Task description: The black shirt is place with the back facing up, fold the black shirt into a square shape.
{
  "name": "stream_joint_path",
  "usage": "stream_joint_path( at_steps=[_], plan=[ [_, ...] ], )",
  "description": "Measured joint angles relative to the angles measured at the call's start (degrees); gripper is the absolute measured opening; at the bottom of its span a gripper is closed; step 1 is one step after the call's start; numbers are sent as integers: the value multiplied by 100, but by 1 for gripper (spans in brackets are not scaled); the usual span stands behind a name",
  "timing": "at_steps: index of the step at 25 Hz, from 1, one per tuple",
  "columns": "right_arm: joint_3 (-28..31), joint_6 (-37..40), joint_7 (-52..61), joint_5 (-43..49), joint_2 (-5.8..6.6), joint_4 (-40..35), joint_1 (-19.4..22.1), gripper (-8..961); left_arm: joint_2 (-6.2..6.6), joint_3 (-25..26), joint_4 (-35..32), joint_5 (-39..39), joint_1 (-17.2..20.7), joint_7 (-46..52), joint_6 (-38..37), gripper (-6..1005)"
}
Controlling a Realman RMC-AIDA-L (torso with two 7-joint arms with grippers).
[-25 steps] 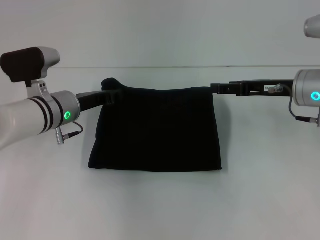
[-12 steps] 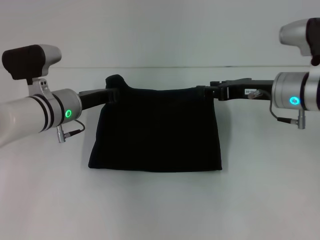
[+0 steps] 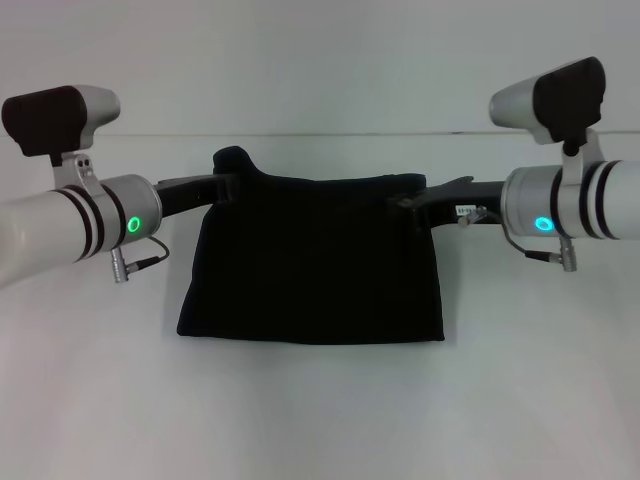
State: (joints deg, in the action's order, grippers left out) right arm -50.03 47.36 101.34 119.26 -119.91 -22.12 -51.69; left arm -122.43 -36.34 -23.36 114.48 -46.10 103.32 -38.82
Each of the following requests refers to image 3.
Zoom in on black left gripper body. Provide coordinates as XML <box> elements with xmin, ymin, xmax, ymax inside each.
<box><xmin>151</xmin><ymin>171</ymin><xmax>227</xmax><ymax>222</ymax></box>

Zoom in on black shirt with pink print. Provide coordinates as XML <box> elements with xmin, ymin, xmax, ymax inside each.
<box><xmin>175</xmin><ymin>145</ymin><xmax>447</xmax><ymax>348</ymax></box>

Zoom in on thin black cable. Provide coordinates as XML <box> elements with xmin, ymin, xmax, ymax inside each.
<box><xmin>109</xmin><ymin>234</ymin><xmax>172</xmax><ymax>287</ymax></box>
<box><xmin>501</xmin><ymin>218</ymin><xmax>577</xmax><ymax>275</ymax></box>

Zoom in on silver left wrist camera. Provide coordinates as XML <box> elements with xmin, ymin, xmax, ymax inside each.
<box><xmin>0</xmin><ymin>85</ymin><xmax>123</xmax><ymax>195</ymax></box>

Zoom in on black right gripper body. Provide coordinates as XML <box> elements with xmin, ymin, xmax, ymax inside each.
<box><xmin>423</xmin><ymin>174</ymin><xmax>507</xmax><ymax>233</ymax></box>

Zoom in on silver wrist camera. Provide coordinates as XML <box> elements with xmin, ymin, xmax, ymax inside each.
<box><xmin>488</xmin><ymin>55</ymin><xmax>608</xmax><ymax>182</ymax></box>
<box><xmin>0</xmin><ymin>85</ymin><xmax>123</xmax><ymax>195</ymax></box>

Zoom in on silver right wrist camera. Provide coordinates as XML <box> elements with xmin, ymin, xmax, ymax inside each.
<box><xmin>488</xmin><ymin>55</ymin><xmax>608</xmax><ymax>182</ymax></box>

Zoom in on silver connector plug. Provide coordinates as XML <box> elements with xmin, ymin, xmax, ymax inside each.
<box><xmin>456</xmin><ymin>205</ymin><xmax>490</xmax><ymax>227</ymax></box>

